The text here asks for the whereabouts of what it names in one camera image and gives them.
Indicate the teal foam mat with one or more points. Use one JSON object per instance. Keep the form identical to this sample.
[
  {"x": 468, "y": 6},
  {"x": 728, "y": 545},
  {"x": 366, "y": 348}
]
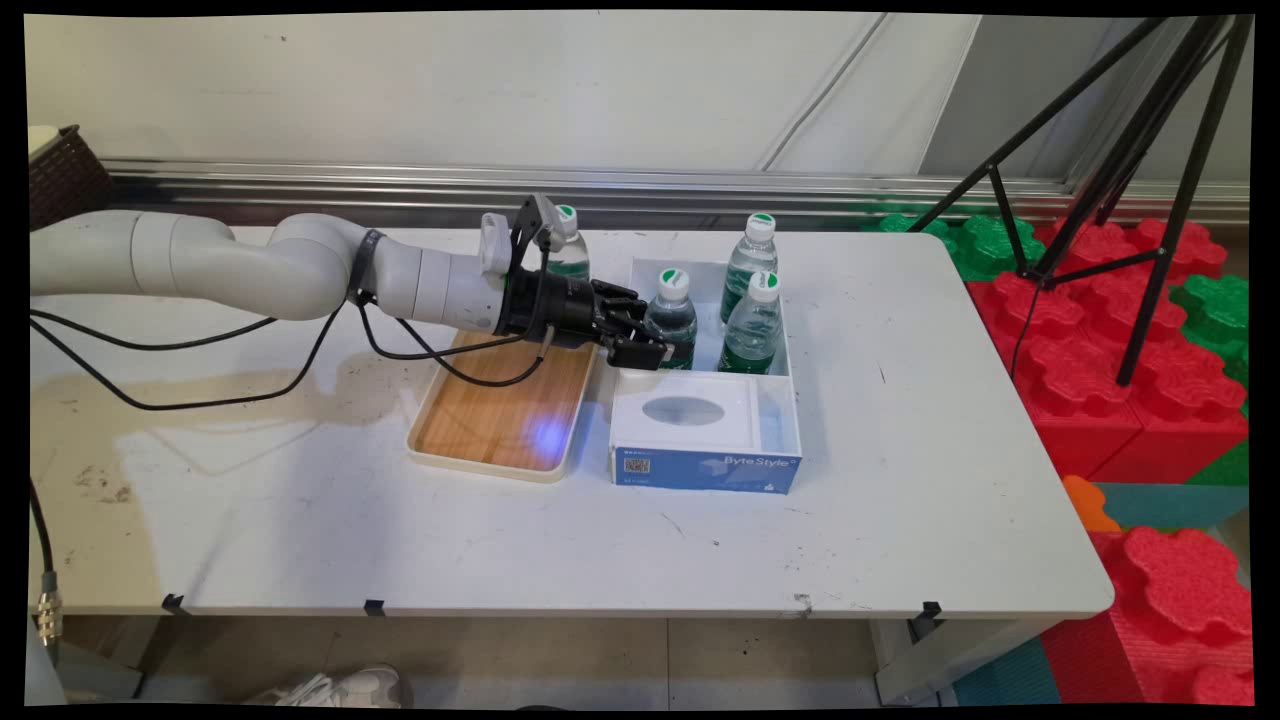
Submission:
[{"x": 1170, "y": 505}]

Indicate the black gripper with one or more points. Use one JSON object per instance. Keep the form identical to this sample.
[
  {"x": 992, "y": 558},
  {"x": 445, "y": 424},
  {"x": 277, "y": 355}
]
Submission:
[{"x": 555, "y": 305}]

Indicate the white table leg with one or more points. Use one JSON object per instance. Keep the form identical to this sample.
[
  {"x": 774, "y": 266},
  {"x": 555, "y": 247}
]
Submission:
[
  {"x": 940, "y": 660},
  {"x": 85, "y": 665}
]

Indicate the clear green-label water bottle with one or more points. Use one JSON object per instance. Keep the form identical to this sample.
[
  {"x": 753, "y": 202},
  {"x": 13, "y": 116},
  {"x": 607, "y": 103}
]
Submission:
[
  {"x": 672, "y": 315},
  {"x": 752, "y": 335},
  {"x": 572, "y": 255},
  {"x": 748, "y": 270}
]

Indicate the blue and white tissue box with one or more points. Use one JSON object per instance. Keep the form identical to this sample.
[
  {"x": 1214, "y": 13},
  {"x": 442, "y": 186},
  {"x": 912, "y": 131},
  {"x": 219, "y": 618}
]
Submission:
[{"x": 690, "y": 435}]

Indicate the silver metal wall rail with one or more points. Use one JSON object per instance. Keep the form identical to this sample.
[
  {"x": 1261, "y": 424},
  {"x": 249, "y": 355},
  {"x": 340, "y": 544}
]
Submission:
[{"x": 700, "y": 190}]

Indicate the green foam block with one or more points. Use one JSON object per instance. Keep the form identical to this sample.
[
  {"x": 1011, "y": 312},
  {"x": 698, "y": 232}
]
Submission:
[
  {"x": 1215, "y": 310},
  {"x": 985, "y": 245}
]

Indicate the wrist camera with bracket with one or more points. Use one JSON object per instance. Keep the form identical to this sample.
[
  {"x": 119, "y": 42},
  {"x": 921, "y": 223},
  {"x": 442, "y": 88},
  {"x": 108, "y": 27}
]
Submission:
[{"x": 532, "y": 220}]

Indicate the black tripod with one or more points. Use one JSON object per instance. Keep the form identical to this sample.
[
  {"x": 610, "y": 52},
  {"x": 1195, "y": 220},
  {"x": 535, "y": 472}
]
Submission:
[{"x": 1170, "y": 200}]

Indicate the dark wicker basket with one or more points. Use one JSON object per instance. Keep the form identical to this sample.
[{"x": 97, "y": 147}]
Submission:
[{"x": 65, "y": 180}]

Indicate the white acrylic organizer box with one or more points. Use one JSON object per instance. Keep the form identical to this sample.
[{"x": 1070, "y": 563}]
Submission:
[{"x": 700, "y": 300}]

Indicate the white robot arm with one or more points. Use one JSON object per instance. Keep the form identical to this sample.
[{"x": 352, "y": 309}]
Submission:
[{"x": 250, "y": 265}]

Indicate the white sneaker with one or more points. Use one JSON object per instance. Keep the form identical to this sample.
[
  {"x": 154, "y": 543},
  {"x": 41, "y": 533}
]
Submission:
[{"x": 350, "y": 688}]

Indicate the red foam block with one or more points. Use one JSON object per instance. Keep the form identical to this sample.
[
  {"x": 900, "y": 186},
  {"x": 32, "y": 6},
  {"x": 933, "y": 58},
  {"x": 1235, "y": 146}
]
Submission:
[
  {"x": 1080, "y": 370},
  {"x": 1180, "y": 590}
]

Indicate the wooden tray with cream rim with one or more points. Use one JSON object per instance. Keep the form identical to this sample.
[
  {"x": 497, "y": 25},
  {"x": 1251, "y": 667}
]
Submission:
[{"x": 500, "y": 420}]

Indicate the orange foam piece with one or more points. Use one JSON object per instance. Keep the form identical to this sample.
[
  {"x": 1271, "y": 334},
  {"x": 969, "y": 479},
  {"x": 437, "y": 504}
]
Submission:
[{"x": 1088, "y": 505}]

